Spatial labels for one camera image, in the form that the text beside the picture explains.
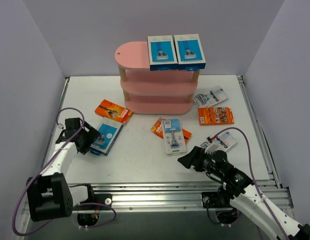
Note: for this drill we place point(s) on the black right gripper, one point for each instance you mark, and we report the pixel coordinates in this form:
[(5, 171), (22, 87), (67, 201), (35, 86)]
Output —
[(199, 159)]

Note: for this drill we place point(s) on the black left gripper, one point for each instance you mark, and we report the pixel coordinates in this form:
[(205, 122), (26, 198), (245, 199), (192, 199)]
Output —
[(85, 139)]

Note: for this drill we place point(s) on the blue Harry's razor box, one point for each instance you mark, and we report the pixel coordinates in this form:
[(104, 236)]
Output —
[(189, 52)]

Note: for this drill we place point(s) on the blue Harry's box front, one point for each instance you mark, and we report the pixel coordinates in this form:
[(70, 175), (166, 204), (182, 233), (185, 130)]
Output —
[(162, 54)]

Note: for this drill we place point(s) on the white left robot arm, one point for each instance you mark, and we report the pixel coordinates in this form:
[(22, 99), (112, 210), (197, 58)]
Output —
[(49, 195)]

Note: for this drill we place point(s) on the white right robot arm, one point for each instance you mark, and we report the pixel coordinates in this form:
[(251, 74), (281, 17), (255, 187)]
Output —
[(256, 206)]

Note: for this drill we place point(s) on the pink three-tier shelf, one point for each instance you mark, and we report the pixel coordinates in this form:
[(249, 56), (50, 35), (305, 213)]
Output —
[(160, 92)]

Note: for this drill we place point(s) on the clear blister razor pack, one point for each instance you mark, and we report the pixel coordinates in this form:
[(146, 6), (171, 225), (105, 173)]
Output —
[(174, 141)]

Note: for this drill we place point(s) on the orange Gillette Fusion box left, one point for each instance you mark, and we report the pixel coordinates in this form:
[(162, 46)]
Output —
[(108, 109)]

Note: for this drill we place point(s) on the white Gillette pack lower right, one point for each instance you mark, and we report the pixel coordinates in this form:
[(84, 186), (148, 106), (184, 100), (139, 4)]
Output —
[(225, 139)]

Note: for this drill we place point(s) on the white gillette pack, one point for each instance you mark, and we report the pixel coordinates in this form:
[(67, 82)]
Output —
[(210, 97), (225, 139)]

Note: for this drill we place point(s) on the orange razor cartridge box right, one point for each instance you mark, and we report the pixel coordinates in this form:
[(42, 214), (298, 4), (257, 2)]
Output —
[(215, 116)]

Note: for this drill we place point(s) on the orange Gillette box centre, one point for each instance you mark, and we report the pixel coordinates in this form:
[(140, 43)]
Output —
[(157, 130)]

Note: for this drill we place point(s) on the white Gillette pack upper right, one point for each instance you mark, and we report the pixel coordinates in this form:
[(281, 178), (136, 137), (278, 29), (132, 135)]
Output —
[(210, 97)]

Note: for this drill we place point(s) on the aluminium front rail frame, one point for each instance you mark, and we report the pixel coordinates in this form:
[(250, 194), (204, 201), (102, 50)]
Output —
[(139, 174)]

